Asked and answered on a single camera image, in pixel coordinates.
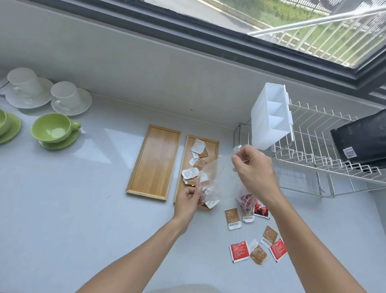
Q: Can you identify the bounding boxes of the green saucer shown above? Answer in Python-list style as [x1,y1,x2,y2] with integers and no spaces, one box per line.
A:
[38,128,80,150]
[0,112,22,145]

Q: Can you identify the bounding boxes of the person's left forearm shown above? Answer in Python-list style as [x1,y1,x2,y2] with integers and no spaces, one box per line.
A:
[75,216,188,293]

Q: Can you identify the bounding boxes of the red packets inside bag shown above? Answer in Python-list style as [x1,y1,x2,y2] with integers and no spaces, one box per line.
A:
[238,193,257,212]

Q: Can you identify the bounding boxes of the white saucer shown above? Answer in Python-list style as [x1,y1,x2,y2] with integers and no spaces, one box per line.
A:
[51,88,92,116]
[4,77,54,109]

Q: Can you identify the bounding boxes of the red and black packet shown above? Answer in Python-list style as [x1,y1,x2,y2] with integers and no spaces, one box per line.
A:
[253,202,271,220]

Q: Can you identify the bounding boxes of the clear plastic bag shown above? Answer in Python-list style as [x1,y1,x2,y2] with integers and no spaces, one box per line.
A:
[197,145,260,212]

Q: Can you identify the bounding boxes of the pile of tea packets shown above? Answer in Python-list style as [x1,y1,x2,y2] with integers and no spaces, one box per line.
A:
[181,139,219,209]

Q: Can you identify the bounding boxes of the person's right hand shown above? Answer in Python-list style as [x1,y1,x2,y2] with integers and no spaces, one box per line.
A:
[231,144,283,209]

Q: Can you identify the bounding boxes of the person's left hand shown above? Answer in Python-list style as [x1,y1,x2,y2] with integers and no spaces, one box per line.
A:
[173,185,203,227]

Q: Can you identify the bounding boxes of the dark window frame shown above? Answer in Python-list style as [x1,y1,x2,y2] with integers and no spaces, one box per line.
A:
[27,0,386,104]

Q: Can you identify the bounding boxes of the person's right forearm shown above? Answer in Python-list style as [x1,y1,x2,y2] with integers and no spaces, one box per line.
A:
[264,196,370,293]

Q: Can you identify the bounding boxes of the red tea packet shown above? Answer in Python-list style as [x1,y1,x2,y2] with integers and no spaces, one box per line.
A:
[229,241,251,263]
[269,238,288,262]

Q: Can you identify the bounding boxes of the black bag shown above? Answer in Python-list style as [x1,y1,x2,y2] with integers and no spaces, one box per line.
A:
[330,108,386,171]

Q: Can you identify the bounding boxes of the white wire dish rack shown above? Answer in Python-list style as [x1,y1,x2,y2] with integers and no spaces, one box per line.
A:
[234,100,386,198]

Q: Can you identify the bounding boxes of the empty wooden tray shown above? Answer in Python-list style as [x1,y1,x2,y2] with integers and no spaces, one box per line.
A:
[126,124,182,201]

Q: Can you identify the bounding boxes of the white metal railing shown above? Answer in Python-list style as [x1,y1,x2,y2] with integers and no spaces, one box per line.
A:
[247,6,386,69]

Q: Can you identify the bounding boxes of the white plastic cutlery holder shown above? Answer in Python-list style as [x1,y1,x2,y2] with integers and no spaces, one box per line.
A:
[251,82,294,150]

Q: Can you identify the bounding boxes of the white cup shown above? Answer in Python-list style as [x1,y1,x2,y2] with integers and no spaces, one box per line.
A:
[50,81,81,111]
[7,67,41,98]

